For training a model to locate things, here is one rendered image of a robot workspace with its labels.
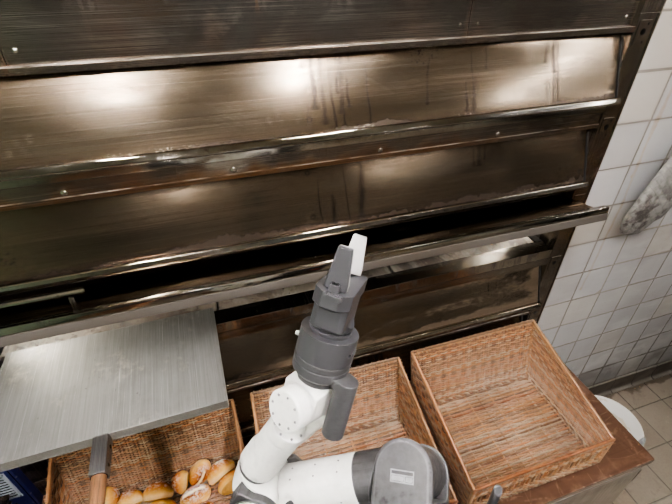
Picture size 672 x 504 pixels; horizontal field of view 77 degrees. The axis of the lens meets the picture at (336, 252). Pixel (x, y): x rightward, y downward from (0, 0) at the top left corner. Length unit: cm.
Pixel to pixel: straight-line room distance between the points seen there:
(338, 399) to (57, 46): 79
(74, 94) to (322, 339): 69
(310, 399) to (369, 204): 66
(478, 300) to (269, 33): 116
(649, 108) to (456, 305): 86
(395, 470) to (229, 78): 82
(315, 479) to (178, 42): 85
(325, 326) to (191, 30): 64
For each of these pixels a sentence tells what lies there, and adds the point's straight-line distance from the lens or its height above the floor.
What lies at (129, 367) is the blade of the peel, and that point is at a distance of 128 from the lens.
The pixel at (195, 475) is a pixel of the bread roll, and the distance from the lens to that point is 166.
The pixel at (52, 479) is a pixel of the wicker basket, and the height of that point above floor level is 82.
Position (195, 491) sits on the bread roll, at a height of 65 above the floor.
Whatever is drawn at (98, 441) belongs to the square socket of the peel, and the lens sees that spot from 113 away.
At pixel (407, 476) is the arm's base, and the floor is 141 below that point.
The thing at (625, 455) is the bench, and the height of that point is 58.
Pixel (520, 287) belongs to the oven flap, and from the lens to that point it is 178.
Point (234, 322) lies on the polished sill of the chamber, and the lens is 132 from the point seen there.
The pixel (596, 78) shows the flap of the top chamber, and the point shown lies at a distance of 145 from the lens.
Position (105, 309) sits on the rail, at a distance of 107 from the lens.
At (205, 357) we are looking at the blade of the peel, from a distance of 123.
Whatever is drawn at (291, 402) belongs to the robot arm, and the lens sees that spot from 64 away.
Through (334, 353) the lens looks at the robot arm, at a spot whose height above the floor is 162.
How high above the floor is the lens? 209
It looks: 36 degrees down
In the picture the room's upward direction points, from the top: straight up
